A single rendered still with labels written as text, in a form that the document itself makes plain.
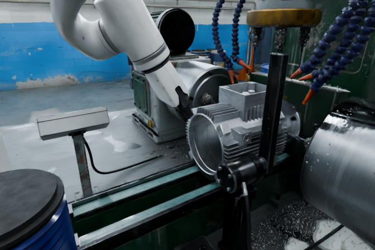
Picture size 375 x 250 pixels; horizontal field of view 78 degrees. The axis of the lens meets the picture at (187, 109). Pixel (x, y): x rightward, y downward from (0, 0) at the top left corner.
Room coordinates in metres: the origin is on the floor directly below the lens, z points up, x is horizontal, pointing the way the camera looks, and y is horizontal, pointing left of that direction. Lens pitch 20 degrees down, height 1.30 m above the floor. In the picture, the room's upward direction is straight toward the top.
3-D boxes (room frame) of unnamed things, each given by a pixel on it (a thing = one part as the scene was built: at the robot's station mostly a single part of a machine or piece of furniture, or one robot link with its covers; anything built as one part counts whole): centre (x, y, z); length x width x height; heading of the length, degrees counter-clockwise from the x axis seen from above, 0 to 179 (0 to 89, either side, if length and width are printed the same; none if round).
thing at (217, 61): (5.84, -0.34, 0.37); 1.20 x 0.80 x 0.74; 110
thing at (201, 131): (0.58, -0.13, 1.02); 0.20 x 0.19 x 0.19; 120
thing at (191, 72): (0.93, -0.03, 1.04); 0.37 x 0.25 x 0.25; 31
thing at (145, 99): (1.14, 0.10, 0.99); 0.35 x 0.31 x 0.37; 31
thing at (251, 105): (0.60, -0.16, 1.11); 0.12 x 0.11 x 0.07; 120
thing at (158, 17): (1.15, 0.15, 1.16); 0.33 x 0.26 x 0.42; 31
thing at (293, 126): (0.68, -0.29, 1.02); 0.15 x 0.02 x 0.15; 31
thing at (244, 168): (0.47, -0.28, 0.92); 0.45 x 0.13 x 0.24; 121
